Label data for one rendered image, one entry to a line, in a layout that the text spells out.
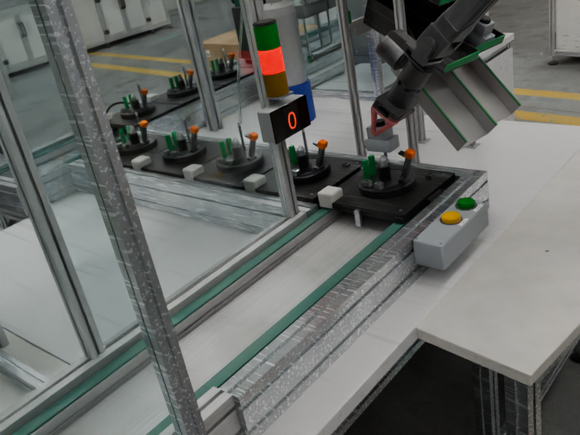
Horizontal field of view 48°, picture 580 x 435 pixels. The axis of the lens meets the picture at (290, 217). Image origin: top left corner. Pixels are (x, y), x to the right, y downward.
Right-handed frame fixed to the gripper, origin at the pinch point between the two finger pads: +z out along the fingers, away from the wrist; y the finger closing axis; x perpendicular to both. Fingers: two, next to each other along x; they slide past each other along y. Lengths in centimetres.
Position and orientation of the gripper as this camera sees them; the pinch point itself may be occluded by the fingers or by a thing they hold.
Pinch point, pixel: (380, 129)
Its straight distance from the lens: 155.3
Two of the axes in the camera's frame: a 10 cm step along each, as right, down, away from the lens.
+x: 7.0, 6.8, -2.2
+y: -6.2, 4.3, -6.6
